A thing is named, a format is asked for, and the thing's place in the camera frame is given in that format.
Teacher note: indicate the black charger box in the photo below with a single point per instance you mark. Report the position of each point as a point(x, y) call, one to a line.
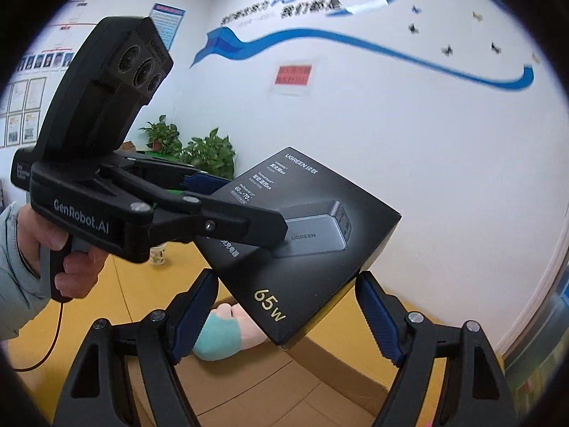
point(320, 284)

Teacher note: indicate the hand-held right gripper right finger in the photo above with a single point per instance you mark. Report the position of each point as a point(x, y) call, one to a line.
point(378, 316)

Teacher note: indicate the metal framed glass partition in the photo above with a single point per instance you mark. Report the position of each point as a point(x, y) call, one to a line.
point(542, 320)

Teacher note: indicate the small potted green plant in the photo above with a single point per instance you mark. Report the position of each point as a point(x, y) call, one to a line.
point(163, 135)

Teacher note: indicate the blue wave wall decal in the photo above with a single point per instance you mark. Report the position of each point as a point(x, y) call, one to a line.
point(226, 42)

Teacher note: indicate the cardboard box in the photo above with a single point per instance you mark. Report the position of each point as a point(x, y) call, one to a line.
point(284, 393)

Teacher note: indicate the row of wall portrait photos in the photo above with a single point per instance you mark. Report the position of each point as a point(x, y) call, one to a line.
point(44, 61)

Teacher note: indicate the blue wall notice poster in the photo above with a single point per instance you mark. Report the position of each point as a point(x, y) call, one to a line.
point(173, 22)

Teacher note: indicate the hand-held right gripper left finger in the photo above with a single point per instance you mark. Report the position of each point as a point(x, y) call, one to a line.
point(186, 332)

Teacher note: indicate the large potted green plant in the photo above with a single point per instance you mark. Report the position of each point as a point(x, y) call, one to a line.
point(211, 153)

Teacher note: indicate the red paper wall sign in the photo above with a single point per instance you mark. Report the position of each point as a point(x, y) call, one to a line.
point(293, 75)

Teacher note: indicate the person's left hand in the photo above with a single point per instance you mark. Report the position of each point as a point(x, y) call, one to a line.
point(40, 240)

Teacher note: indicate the white wall certificate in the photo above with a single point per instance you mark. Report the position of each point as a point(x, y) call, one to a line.
point(18, 97)
point(30, 126)
point(36, 94)
point(13, 130)

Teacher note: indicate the pig plush toy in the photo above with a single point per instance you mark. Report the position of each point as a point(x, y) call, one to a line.
point(218, 338)

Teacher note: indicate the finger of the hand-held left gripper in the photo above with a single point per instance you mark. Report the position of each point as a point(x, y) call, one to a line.
point(206, 183)
point(249, 227)

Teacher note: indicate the patterned paper cup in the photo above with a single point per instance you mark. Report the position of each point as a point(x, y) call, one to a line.
point(158, 255)

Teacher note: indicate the person's left forearm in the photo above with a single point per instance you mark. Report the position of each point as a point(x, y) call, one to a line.
point(17, 289)

